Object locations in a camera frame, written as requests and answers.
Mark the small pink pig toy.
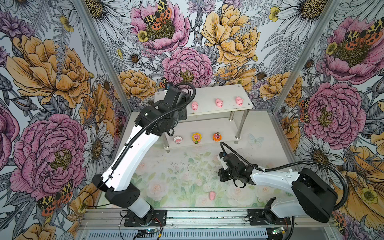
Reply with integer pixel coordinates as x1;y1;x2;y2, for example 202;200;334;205
215;99;224;108
191;101;199;111
209;191;216;201
236;97;244;106

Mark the pink white hooded toy figure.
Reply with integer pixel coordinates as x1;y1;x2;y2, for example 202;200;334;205
173;136;183;145

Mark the pink toy with yellow flower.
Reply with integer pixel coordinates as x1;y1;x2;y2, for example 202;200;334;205
193;133;202;144

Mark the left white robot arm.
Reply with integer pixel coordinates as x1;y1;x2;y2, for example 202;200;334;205
92;83;197;225

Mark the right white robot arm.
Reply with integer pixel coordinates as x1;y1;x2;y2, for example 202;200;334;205
218;152;338;224

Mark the white two-tier shelf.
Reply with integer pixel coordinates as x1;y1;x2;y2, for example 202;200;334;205
162;84;253;152

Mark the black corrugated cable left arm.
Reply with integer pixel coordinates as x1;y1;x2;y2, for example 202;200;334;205
81;81;197;208

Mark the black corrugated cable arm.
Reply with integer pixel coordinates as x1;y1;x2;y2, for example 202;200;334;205
219;141;349;211
81;81;197;208

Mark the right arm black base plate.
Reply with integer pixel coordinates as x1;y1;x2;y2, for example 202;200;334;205
247;209;291;226

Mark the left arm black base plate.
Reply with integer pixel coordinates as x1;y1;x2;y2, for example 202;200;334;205
124;210;168;227

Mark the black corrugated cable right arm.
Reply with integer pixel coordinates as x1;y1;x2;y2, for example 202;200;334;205
219;141;349;211

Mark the aluminium front rail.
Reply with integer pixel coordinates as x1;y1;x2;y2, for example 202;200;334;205
78;206;334;230

